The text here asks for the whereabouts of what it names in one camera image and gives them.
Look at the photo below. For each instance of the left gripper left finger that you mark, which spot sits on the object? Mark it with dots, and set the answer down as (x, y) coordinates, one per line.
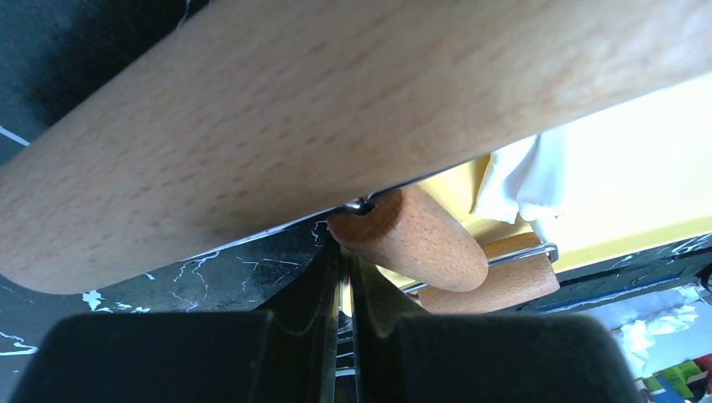
(283, 351)

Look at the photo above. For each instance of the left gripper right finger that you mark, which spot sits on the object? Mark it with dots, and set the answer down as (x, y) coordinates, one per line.
(406, 354)

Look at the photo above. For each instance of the white dough ball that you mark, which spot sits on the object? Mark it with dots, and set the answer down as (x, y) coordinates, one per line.
(527, 180)

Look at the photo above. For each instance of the wooden dough roller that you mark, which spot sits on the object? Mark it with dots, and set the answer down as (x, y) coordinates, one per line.
(257, 113)

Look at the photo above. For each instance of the yellow plastic tray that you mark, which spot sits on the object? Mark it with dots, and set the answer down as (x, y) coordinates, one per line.
(639, 176)

